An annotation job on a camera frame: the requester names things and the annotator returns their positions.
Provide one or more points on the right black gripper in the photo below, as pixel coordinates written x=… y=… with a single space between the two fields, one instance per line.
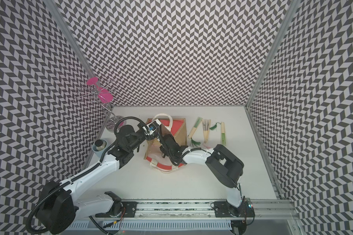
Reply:
x=164 y=150

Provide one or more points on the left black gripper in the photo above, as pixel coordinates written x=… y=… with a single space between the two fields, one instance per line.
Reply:
x=140 y=126

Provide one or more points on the burlap red striped tote bag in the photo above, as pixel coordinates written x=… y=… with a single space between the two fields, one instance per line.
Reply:
x=169 y=125

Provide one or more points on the pink tassel folding fan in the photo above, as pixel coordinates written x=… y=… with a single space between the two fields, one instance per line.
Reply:
x=206 y=129

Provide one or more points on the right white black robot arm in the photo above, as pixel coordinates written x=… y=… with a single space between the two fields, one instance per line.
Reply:
x=224 y=165

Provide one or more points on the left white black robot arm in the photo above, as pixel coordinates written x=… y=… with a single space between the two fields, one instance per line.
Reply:
x=59 y=204

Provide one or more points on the light blue mug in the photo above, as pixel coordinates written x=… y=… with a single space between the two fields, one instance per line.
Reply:
x=98 y=147

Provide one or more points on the chrome stand with pink cups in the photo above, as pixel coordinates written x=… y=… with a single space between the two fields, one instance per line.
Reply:
x=94 y=92

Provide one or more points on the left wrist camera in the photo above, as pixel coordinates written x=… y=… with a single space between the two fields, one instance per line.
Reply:
x=153 y=130

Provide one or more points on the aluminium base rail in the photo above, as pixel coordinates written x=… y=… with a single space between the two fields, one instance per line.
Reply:
x=263 y=216

